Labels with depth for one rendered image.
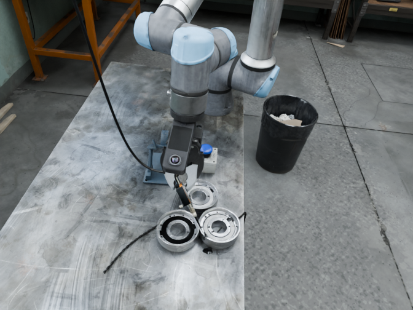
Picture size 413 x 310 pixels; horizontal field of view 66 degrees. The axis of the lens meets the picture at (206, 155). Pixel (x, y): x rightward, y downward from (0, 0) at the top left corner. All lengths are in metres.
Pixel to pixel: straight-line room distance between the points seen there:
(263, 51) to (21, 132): 1.93
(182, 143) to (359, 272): 1.47
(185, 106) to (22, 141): 1.96
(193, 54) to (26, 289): 0.60
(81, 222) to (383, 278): 1.55
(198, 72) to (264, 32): 0.46
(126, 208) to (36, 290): 0.27
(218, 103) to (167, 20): 0.52
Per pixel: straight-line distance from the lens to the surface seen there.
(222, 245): 0.80
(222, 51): 0.66
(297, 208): 2.04
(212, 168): 0.96
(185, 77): 0.60
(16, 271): 0.87
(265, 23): 1.01
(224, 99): 1.19
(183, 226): 0.83
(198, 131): 0.71
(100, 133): 1.13
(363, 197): 2.30
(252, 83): 1.09
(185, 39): 0.58
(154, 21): 0.75
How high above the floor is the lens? 1.51
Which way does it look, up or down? 43 degrees down
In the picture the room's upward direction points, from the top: 6 degrees clockwise
